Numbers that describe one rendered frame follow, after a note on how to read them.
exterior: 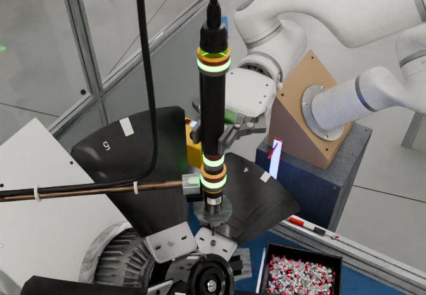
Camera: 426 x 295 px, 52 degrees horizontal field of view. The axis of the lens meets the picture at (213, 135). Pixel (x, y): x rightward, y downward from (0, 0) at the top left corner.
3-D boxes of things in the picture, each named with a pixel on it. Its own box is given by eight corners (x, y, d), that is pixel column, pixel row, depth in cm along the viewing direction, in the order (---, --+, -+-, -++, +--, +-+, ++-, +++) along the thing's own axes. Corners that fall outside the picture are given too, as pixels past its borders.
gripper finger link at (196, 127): (217, 120, 74) (196, 146, 70) (200, 114, 75) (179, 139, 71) (217, 106, 72) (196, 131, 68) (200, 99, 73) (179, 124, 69)
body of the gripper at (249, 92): (280, 103, 81) (254, 142, 74) (231, 85, 84) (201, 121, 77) (285, 70, 75) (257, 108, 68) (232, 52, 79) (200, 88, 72)
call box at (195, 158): (157, 153, 141) (154, 130, 133) (174, 134, 147) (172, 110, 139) (201, 172, 135) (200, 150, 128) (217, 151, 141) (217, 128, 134)
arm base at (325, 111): (319, 76, 147) (364, 52, 133) (350, 122, 149) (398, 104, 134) (290, 102, 136) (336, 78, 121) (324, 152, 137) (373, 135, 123)
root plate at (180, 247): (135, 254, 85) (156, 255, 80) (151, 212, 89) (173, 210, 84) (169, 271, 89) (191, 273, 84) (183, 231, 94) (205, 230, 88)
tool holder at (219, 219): (186, 229, 81) (183, 197, 74) (183, 198, 86) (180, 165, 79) (234, 225, 82) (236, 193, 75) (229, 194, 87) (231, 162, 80)
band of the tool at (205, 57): (199, 78, 58) (198, 61, 56) (196, 59, 61) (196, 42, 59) (231, 77, 59) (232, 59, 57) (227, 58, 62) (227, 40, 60)
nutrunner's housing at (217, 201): (204, 227, 84) (199, 13, 52) (202, 210, 87) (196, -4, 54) (224, 226, 85) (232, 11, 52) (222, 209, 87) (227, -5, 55)
